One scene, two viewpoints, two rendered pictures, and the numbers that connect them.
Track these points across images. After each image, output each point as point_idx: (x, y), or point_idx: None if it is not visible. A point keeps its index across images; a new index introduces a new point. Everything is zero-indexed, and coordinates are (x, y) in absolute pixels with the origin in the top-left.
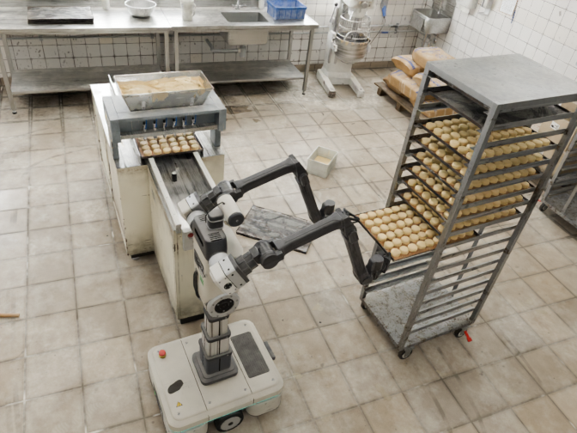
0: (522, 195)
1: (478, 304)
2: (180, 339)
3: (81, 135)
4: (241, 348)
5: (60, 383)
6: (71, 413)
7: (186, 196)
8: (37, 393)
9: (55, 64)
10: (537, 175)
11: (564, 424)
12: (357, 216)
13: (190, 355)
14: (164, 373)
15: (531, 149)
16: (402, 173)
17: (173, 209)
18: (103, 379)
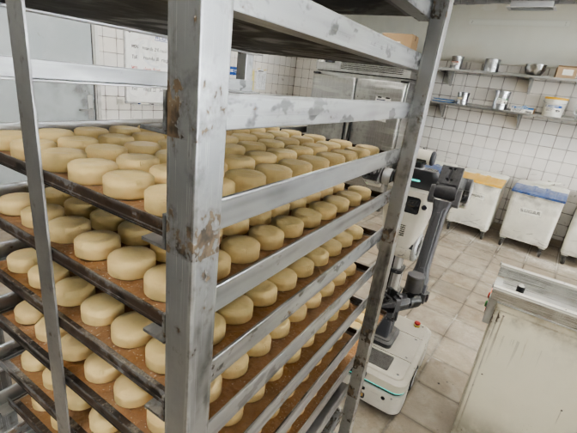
0: (12, 370)
1: None
2: (423, 343)
3: None
4: (375, 352)
5: (455, 332)
6: (425, 322)
7: (576, 311)
8: (456, 324)
9: None
10: (15, 242)
11: None
12: (379, 316)
13: (401, 332)
14: (399, 317)
15: (101, 119)
16: (370, 288)
17: (534, 274)
18: (440, 344)
